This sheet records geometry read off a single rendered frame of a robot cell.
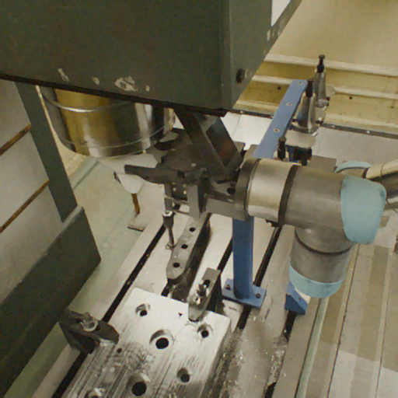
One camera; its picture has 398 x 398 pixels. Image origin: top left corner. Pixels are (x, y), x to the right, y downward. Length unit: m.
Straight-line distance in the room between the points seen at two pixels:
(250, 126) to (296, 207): 1.22
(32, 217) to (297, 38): 0.99
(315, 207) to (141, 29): 0.28
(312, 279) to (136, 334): 0.46
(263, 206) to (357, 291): 0.84
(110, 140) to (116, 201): 1.32
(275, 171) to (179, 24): 0.25
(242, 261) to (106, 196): 1.01
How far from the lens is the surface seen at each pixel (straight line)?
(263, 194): 0.54
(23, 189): 1.16
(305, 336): 1.05
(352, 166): 0.72
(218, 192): 0.59
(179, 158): 0.57
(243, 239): 0.92
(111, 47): 0.39
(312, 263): 0.59
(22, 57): 0.46
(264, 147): 0.97
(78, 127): 0.53
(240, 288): 1.06
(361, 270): 1.42
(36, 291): 1.35
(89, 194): 1.91
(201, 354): 0.92
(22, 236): 1.21
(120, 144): 0.53
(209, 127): 0.54
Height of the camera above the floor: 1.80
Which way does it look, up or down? 44 degrees down
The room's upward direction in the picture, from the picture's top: 6 degrees counter-clockwise
